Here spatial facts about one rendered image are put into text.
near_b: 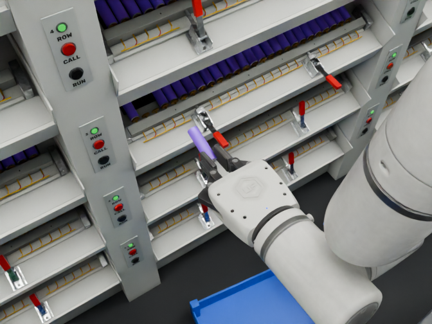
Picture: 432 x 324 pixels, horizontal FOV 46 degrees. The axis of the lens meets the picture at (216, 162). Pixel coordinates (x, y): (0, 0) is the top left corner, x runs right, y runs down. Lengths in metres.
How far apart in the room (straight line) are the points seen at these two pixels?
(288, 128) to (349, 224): 0.76
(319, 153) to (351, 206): 0.98
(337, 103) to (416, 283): 0.53
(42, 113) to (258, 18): 0.38
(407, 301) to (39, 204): 0.97
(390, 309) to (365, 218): 0.99
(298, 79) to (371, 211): 0.64
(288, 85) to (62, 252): 0.57
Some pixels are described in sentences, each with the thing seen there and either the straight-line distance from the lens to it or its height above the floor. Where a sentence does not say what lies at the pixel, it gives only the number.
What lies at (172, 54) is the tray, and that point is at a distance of 0.80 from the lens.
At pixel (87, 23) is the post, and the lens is 0.67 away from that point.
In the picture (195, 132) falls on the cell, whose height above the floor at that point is 0.66.
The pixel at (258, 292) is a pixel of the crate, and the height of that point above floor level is 0.00.
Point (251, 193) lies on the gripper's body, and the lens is 0.70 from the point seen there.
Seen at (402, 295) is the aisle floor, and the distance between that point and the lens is 1.46.
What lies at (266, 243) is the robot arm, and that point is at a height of 0.70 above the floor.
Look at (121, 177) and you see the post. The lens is 0.91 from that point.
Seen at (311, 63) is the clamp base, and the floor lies 0.57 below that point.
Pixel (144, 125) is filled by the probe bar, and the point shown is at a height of 0.58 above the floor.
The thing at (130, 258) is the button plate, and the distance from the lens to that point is 1.17.
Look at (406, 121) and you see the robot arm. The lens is 0.38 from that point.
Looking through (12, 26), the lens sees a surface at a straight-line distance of 0.65.
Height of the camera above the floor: 1.29
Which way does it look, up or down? 55 degrees down
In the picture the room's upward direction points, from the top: straight up
